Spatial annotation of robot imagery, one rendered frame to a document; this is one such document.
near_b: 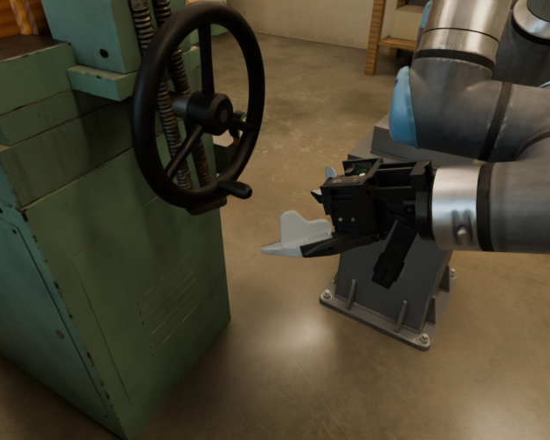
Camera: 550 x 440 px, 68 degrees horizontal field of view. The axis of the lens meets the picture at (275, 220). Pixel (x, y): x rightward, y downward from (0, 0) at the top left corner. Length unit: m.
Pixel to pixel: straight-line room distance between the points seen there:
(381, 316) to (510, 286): 0.51
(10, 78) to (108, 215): 0.27
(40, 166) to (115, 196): 0.15
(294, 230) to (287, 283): 0.97
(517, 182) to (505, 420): 0.95
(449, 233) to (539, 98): 0.18
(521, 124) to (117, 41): 0.48
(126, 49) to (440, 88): 0.39
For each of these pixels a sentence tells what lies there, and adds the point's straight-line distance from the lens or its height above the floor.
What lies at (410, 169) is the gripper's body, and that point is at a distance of 0.46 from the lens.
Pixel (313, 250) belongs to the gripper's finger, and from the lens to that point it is 0.49.
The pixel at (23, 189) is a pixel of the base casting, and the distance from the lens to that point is 0.67.
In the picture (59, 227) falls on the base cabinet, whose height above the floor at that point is 0.65.
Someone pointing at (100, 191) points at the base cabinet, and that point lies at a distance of 0.75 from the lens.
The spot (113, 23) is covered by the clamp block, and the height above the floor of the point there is 0.93.
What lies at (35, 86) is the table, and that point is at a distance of 0.65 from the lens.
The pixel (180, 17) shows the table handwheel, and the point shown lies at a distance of 0.55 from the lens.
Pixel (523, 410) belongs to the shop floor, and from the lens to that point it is 1.35.
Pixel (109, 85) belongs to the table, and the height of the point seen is 0.86.
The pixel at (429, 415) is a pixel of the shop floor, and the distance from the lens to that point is 1.24.
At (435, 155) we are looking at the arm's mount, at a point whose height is 0.59.
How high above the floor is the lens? 1.05
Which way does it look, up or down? 37 degrees down
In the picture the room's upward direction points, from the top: straight up
